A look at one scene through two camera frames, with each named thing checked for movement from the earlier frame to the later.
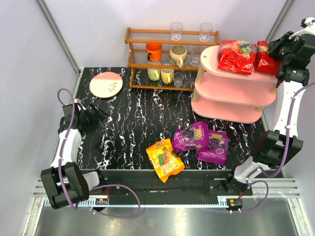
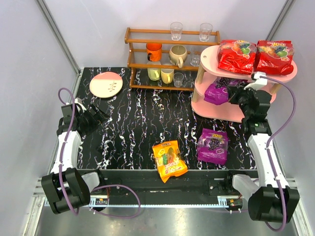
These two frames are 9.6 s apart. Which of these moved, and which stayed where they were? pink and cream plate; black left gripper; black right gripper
Moved: black right gripper
Stayed: black left gripper; pink and cream plate
